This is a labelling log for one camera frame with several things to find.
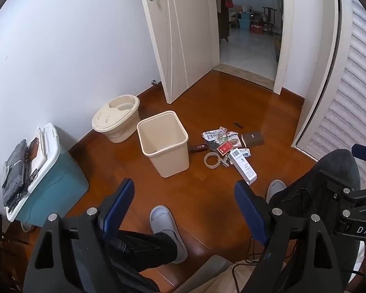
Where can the black patterned packet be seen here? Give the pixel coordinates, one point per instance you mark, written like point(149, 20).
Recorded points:
point(213, 143)

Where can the beige lidded bucket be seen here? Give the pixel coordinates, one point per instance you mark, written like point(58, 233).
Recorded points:
point(115, 119)

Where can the white door frame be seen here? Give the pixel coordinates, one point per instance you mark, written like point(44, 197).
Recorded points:
point(285, 36)

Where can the brown wood-grain box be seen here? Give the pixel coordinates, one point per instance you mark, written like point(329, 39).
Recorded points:
point(253, 139)

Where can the clear tape roll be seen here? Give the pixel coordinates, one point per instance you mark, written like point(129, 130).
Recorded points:
point(208, 162)

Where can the dark red small device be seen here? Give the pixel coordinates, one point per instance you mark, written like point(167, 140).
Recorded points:
point(199, 147)

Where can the black fabric pouch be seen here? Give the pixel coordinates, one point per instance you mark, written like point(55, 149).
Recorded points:
point(16, 171)

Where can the metal key bunch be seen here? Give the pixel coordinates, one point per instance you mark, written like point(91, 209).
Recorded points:
point(225, 160)

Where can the small black lighter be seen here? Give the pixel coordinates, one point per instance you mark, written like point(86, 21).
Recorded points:
point(238, 124)

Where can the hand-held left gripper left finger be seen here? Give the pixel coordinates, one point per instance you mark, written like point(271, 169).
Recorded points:
point(118, 210)

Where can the white red label packet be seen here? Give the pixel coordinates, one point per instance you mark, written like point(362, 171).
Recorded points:
point(233, 135)

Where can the beige plastic trash bin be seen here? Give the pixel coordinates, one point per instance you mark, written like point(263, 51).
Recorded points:
point(170, 161)

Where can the grey seat cushion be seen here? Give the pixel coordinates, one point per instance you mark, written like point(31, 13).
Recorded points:
point(207, 267)

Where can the white louvered closet door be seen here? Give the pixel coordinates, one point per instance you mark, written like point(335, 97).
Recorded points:
point(353, 82)

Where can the white blue small box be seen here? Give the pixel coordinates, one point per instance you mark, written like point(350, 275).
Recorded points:
point(241, 151)

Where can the clear colourful packet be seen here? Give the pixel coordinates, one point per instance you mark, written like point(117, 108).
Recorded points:
point(223, 131)

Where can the beige hanging bag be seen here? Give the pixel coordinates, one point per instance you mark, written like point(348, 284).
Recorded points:
point(218, 1)

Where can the dark brown flat box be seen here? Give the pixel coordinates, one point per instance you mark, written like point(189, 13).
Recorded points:
point(35, 155)

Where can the red hanging bag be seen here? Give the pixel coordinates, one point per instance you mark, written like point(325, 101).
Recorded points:
point(229, 1)

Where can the grey slipper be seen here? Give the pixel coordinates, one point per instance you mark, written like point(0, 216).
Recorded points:
point(167, 229)
point(276, 189)

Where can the person's right leg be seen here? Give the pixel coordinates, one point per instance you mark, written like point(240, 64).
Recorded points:
point(335, 160)

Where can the beige paper card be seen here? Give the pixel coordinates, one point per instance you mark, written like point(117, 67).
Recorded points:
point(236, 142)

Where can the person's leg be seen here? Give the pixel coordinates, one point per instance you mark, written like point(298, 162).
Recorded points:
point(152, 247)
point(335, 160)

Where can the long white box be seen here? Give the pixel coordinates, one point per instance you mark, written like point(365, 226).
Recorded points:
point(245, 169)

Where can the red small box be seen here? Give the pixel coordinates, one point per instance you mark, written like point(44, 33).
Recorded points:
point(224, 148)

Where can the teal storage box white lid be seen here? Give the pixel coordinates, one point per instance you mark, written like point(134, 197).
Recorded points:
point(60, 183)

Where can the dark wooden chair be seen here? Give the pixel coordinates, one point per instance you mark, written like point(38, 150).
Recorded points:
point(269, 18)

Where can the red crate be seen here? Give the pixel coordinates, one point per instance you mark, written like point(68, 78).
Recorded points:
point(256, 28)

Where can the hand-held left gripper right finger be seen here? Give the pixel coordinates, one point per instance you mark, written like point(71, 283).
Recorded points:
point(251, 213)

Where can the metal door stopper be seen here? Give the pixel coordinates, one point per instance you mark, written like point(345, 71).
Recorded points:
point(154, 82)

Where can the person's left leg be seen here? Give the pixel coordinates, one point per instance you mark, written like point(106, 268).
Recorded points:
point(152, 247)

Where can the blue storage bin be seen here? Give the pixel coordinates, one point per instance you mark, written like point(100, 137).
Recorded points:
point(244, 21)

